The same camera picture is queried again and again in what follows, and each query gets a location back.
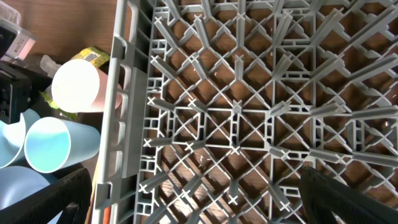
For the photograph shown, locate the dark blue plate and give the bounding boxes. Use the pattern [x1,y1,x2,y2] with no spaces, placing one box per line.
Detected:
[1,166,62,224]

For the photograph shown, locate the light blue cup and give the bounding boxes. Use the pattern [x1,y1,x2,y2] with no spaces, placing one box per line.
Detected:
[24,117,101,174]

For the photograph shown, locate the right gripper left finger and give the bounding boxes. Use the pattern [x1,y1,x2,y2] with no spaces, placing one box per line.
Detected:
[1,168,92,223]

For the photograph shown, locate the pink cup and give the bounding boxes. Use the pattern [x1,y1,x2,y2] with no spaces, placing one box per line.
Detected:
[51,59,108,113]

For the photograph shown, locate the clear plastic bin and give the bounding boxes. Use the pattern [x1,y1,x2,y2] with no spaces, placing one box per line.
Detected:
[1,1,36,62]

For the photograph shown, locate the orange carrot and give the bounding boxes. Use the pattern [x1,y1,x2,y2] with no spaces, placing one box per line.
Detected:
[103,207,111,224]

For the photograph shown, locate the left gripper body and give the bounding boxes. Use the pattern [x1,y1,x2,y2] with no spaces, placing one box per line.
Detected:
[0,26,34,125]

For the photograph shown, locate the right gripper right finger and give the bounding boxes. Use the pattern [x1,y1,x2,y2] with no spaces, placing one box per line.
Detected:
[299,167,397,223]

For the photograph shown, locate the yellow green snack wrapper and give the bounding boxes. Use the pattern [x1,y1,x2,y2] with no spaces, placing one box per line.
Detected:
[40,47,110,120]

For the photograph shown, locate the light blue bowl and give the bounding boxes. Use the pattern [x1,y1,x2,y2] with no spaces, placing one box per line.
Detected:
[0,109,40,168]

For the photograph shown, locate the white tissue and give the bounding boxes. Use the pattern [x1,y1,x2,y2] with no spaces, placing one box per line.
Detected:
[40,55,61,78]

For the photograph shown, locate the grey dishwasher rack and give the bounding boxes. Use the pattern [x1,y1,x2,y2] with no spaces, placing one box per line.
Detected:
[91,0,397,223]

